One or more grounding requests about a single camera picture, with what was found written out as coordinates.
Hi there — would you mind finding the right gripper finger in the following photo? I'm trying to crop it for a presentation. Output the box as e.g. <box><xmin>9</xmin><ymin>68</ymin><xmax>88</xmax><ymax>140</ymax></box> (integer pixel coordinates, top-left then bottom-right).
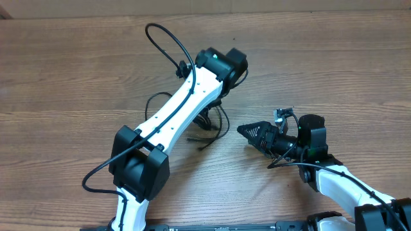
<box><xmin>237</xmin><ymin>121</ymin><xmax>270</xmax><ymax>141</ymax></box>
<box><xmin>248</xmin><ymin>139</ymin><xmax>267</xmax><ymax>154</ymax></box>

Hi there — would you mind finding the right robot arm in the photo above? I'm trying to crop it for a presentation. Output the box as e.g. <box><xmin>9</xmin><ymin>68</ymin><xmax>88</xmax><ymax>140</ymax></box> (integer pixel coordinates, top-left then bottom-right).
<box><xmin>237</xmin><ymin>108</ymin><xmax>410</xmax><ymax>230</ymax></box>

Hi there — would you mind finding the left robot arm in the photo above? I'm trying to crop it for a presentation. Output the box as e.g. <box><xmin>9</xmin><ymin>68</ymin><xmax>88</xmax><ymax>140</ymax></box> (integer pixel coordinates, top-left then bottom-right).
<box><xmin>109</xmin><ymin>47</ymin><xmax>248</xmax><ymax>230</ymax></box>

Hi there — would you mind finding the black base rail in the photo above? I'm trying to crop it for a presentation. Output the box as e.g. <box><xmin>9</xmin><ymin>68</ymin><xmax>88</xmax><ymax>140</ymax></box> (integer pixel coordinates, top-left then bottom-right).
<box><xmin>80</xmin><ymin>221</ymin><xmax>312</xmax><ymax>231</ymax></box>

